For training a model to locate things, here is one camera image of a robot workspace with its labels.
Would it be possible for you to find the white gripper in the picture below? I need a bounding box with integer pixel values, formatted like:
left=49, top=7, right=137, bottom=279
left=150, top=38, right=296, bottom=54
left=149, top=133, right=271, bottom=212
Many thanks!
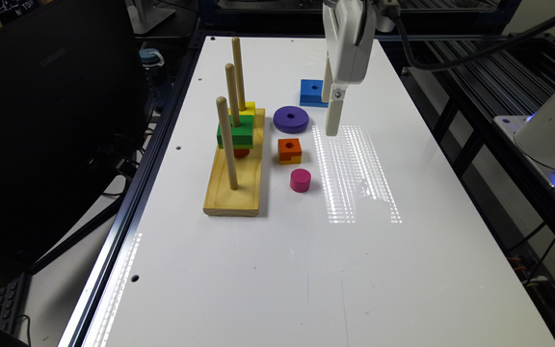
left=322, top=0, right=376, bottom=136

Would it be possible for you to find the blue square block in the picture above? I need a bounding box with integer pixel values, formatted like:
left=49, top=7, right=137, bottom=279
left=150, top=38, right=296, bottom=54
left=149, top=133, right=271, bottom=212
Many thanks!
left=299, top=79, right=328, bottom=108

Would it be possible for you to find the orange cube block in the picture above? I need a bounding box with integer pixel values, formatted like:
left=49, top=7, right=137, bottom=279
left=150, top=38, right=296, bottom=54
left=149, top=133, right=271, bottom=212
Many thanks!
left=278, top=138, right=303, bottom=161

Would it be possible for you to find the yellow block under orange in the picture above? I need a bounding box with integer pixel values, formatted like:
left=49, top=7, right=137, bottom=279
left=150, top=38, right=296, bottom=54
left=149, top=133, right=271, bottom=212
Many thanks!
left=279, top=155, right=302, bottom=165

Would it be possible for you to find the yellow square block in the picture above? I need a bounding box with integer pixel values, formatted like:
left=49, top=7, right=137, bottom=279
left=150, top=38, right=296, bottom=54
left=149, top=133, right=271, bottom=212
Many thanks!
left=228, top=101, right=255, bottom=117

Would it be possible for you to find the pink cylinder block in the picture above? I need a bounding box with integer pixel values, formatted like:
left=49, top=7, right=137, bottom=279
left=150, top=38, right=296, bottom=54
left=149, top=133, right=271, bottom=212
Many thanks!
left=290, top=169, right=311, bottom=193

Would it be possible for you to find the green square block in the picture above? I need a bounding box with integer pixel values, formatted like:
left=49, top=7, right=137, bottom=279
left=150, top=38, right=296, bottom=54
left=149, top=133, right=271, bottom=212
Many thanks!
left=231, top=115, right=254, bottom=149

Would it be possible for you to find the red round block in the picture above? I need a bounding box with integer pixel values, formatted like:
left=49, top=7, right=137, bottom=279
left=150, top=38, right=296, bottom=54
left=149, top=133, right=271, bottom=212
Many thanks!
left=233, top=148, right=251, bottom=158

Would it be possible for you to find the rear wooden peg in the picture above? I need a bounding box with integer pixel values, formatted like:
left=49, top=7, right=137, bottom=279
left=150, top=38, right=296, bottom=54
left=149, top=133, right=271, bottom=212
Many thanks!
left=231, top=37, right=247, bottom=111

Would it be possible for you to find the wooden peg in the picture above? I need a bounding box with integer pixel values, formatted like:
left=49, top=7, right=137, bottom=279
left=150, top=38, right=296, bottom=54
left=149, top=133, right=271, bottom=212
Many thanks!
left=231, top=37, right=247, bottom=111
left=216, top=96, right=238, bottom=190
left=225, top=63, right=241, bottom=127

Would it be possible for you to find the middle wooden peg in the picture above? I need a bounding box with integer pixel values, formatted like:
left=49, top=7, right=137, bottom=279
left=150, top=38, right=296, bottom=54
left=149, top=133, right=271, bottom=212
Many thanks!
left=225, top=63, right=241, bottom=127

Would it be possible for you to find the front wooden peg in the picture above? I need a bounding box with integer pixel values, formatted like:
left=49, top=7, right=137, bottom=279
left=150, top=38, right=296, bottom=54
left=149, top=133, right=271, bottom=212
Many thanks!
left=216, top=96, right=238, bottom=190

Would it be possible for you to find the wooden peg base board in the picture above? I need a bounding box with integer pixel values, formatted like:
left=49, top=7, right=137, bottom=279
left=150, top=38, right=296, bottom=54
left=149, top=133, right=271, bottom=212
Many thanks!
left=202, top=107, right=267, bottom=218

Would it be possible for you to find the blue water bottle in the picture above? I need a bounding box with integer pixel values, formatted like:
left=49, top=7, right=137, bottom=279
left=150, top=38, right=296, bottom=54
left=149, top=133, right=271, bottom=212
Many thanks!
left=139, top=48, right=172, bottom=113

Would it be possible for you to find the grey monitor stand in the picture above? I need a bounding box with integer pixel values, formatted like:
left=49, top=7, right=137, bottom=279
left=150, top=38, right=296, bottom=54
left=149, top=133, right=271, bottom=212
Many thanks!
left=126, top=0, right=176, bottom=35

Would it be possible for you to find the black Samsung monitor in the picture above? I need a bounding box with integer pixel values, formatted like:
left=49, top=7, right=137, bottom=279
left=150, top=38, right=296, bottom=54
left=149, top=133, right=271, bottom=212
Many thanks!
left=0, top=0, right=150, bottom=288

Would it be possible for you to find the black keyboard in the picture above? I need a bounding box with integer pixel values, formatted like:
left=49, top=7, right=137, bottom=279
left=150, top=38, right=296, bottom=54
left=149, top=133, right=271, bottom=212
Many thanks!
left=0, top=274, right=26, bottom=334

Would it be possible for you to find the purple ring disc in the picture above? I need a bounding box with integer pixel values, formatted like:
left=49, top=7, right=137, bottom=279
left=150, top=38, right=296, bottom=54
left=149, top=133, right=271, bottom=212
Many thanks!
left=273, top=106, right=309, bottom=134

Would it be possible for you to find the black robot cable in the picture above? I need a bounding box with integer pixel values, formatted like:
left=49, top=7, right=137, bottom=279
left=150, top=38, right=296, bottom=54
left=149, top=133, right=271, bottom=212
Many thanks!
left=386, top=0, right=555, bottom=73

